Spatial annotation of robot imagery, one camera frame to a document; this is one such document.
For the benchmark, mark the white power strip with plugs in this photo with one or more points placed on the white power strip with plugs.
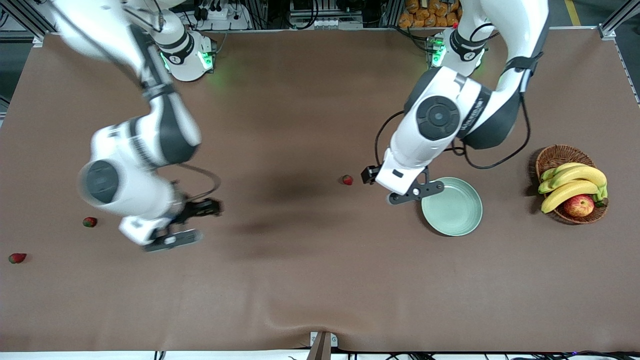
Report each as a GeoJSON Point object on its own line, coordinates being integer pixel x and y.
{"type": "Point", "coordinates": [220, 14]}

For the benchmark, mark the orange bread rolls pile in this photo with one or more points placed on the orange bread rolls pile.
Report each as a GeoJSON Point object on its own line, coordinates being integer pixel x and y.
{"type": "Point", "coordinates": [425, 15]}

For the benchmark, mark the long white power strip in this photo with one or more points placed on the long white power strip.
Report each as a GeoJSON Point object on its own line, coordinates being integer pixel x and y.
{"type": "Point", "coordinates": [325, 23]}

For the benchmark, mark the yellow banana bunch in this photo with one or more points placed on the yellow banana bunch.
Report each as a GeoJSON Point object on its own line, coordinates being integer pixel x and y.
{"type": "Point", "coordinates": [575, 175]}

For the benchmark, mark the brown table cloth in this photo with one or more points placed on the brown table cloth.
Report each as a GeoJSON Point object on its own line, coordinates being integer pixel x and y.
{"type": "Point", "coordinates": [300, 275]}

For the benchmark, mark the aluminium frame profile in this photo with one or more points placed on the aluminium frame profile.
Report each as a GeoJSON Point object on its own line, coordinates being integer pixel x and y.
{"type": "Point", "coordinates": [607, 31]}
{"type": "Point", "coordinates": [27, 21]}

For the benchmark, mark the brown wicker basket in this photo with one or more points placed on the brown wicker basket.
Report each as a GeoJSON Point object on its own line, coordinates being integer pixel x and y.
{"type": "Point", "coordinates": [560, 156]}

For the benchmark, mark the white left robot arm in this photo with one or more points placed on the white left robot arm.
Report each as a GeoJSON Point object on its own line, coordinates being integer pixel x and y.
{"type": "Point", "coordinates": [520, 30]}

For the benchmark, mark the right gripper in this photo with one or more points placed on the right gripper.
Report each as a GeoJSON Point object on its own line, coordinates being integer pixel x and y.
{"type": "Point", "coordinates": [192, 210]}

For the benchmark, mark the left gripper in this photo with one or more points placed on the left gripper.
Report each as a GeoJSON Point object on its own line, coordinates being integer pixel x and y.
{"type": "Point", "coordinates": [371, 174]}

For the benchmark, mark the red yellow apple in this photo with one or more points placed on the red yellow apple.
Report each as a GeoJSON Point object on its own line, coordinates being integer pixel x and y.
{"type": "Point", "coordinates": [579, 206]}

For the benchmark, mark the light green round plate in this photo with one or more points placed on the light green round plate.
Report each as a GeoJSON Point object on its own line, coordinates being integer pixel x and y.
{"type": "Point", "coordinates": [455, 215]}

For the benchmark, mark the red strawberry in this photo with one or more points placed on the red strawberry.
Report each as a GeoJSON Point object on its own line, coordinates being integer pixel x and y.
{"type": "Point", "coordinates": [17, 258]}
{"type": "Point", "coordinates": [347, 180]}
{"type": "Point", "coordinates": [90, 222]}

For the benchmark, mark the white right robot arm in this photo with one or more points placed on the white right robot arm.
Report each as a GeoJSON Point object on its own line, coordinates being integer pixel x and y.
{"type": "Point", "coordinates": [165, 130]}

